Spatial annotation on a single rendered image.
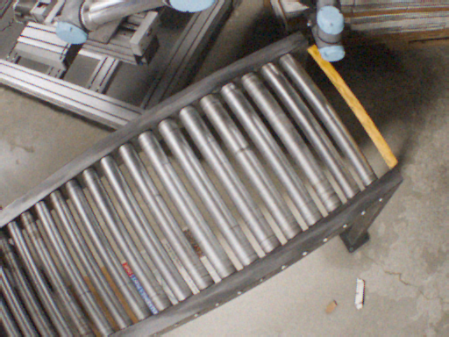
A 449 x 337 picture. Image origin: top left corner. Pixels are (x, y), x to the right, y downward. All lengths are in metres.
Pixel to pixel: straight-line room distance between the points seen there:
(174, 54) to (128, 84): 0.22
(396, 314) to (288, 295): 0.51
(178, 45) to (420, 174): 1.17
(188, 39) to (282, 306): 1.13
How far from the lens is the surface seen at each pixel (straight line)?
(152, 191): 1.60
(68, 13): 1.65
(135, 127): 1.67
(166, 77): 2.36
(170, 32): 2.49
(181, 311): 1.53
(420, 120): 2.62
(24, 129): 2.75
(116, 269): 1.58
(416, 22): 2.55
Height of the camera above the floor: 2.32
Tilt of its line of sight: 72 degrees down
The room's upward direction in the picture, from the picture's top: 12 degrees counter-clockwise
